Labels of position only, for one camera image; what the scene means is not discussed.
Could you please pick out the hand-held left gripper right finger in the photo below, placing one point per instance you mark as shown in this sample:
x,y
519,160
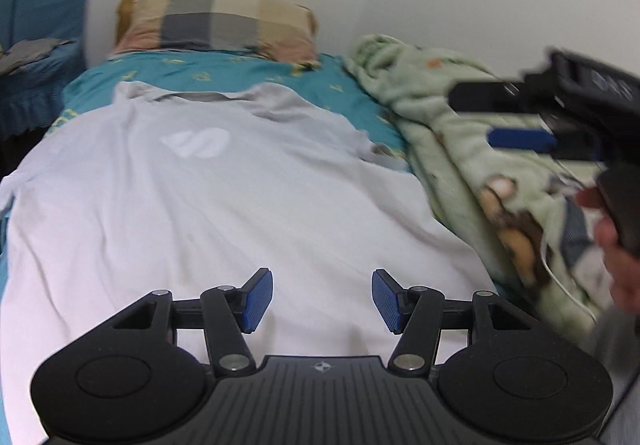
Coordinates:
x,y
385,301

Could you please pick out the brown pillow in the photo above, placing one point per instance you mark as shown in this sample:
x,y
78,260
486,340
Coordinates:
x,y
124,17

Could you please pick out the grey cloth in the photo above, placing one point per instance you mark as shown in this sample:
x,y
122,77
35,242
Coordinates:
x,y
30,52

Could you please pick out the white T-shirt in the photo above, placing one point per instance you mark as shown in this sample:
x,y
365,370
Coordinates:
x,y
225,215

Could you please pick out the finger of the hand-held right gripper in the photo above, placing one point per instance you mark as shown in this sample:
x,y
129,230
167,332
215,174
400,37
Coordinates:
x,y
485,97
520,139

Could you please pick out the person's right hand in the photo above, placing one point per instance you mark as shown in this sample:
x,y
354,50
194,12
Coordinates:
x,y
625,280

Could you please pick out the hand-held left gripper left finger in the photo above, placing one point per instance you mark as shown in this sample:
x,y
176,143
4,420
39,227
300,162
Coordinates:
x,y
257,301

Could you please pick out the green printed fleece blanket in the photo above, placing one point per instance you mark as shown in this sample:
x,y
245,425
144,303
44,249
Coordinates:
x,y
440,90

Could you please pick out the teal printed bed sheet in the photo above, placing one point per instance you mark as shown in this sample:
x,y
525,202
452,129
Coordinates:
x,y
325,85

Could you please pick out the checkered pillow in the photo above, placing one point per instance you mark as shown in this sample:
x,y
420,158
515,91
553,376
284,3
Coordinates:
x,y
210,17

